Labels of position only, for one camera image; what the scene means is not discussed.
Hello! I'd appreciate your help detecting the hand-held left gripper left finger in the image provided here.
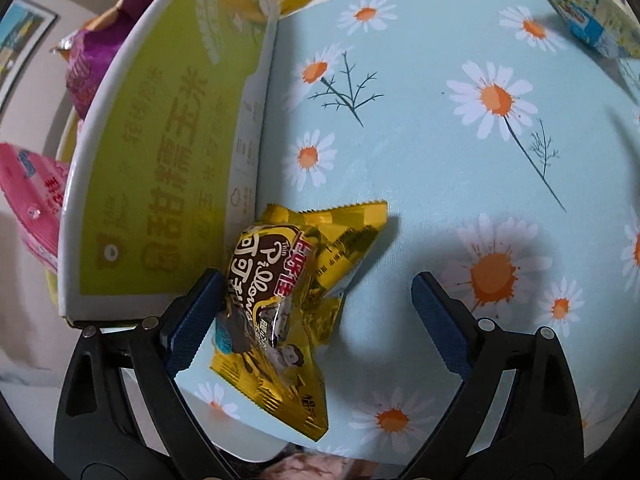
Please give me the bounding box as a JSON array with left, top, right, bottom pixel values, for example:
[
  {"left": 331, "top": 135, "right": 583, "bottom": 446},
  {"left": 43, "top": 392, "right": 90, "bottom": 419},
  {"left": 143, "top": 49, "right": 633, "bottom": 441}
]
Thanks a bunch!
[{"left": 52, "top": 267, "right": 238, "bottom": 480}]

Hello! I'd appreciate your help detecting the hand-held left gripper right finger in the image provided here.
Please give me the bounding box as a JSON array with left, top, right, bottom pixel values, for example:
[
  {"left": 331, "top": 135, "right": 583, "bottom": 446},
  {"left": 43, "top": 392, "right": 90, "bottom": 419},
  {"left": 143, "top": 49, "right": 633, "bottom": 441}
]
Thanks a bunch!
[{"left": 400, "top": 271, "right": 586, "bottom": 480}]

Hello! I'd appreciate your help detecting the yellow chocolate snack packet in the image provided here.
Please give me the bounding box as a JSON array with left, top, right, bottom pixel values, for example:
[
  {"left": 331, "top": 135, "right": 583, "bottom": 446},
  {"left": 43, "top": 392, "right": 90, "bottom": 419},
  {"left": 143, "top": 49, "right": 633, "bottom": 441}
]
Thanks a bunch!
[{"left": 209, "top": 200, "right": 390, "bottom": 443}]

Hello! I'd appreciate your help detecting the green cardboard box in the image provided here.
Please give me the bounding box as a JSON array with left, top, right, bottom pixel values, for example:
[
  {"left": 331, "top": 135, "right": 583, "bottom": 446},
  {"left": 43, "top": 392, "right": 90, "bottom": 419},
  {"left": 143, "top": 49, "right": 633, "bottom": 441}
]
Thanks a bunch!
[{"left": 56, "top": 0, "right": 281, "bottom": 331}]

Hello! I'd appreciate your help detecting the pink snack packet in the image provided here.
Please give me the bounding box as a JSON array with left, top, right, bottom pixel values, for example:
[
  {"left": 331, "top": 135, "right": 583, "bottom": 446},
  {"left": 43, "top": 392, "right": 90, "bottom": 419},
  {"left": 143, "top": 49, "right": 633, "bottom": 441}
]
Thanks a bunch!
[{"left": 0, "top": 142, "right": 72, "bottom": 275}]

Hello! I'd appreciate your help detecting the purple snack bag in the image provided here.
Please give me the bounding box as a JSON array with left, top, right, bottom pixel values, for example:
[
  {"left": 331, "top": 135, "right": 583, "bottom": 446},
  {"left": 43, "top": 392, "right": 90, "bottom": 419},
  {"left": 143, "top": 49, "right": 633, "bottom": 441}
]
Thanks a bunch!
[{"left": 50, "top": 0, "right": 168, "bottom": 122}]

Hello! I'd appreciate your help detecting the light blue daisy tablecloth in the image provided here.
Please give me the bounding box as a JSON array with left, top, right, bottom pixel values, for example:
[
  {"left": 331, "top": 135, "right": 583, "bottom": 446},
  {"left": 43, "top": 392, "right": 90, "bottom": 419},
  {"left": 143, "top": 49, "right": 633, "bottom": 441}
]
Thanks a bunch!
[{"left": 172, "top": 0, "right": 640, "bottom": 467}]

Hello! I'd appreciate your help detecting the pinkish brown cloth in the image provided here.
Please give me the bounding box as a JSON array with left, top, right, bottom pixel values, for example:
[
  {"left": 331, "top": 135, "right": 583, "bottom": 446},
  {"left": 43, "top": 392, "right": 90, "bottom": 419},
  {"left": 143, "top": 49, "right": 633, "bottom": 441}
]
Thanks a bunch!
[{"left": 260, "top": 452, "right": 392, "bottom": 480}]

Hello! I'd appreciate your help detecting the framed houses picture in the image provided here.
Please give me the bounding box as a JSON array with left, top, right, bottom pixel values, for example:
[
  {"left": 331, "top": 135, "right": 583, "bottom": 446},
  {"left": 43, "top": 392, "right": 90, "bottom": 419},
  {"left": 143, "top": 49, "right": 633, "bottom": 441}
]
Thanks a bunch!
[{"left": 0, "top": 0, "right": 59, "bottom": 112}]

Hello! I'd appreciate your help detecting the white blue dotted snack packet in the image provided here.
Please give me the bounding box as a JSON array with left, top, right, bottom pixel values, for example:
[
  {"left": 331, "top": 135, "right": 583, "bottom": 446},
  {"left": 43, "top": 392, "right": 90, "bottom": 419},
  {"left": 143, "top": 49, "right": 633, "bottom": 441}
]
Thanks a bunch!
[{"left": 530, "top": 0, "right": 640, "bottom": 62}]

